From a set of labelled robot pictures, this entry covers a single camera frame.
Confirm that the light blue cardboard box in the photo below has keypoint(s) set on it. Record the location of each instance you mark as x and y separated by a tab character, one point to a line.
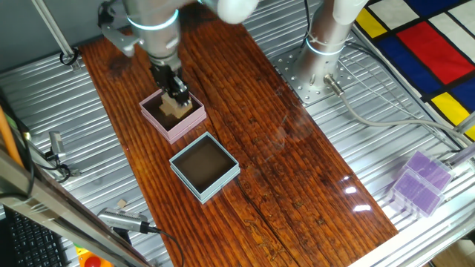
208	193

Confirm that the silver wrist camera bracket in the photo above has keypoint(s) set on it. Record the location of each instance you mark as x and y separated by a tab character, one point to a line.
120	39

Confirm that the aluminium frame bar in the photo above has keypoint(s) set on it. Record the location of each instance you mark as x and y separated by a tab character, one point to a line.
37	200

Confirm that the tiny wooden cube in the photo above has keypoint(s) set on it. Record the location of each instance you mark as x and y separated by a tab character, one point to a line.
121	203

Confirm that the large wooden cube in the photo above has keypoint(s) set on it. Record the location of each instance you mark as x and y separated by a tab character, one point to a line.
182	111

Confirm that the black keyboard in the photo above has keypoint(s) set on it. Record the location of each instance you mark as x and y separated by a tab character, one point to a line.
33	241

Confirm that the ribbed silver camera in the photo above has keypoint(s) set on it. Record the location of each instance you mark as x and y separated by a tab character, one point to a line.
120	219

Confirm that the clear purple plastic case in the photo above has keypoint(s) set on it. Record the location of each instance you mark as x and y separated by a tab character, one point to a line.
432	168
417	194

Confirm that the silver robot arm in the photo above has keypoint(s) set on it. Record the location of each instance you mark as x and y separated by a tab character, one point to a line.
156	29

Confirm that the small silver camera on mount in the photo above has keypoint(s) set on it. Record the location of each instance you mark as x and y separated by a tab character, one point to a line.
56	142

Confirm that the aluminium edge rail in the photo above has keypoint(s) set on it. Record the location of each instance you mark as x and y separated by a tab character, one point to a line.
426	233

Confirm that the glossy wood-grain board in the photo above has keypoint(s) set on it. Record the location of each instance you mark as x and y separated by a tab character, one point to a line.
278	167

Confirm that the colour block patterned cloth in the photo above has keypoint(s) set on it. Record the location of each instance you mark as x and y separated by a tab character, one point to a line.
430	48

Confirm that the orange pole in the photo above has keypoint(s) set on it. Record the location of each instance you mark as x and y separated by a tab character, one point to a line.
6	137

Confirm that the thin metal pole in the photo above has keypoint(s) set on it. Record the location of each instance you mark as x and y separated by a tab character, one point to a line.
55	31

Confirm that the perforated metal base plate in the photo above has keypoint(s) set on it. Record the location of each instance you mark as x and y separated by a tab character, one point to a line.
293	78

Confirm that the pink cardboard box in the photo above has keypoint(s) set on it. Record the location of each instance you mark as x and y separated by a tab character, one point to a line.
174	133

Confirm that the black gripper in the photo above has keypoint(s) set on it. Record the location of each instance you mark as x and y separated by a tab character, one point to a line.
165	74

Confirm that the red emergency stop button box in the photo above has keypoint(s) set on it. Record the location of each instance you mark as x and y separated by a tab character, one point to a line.
92	261

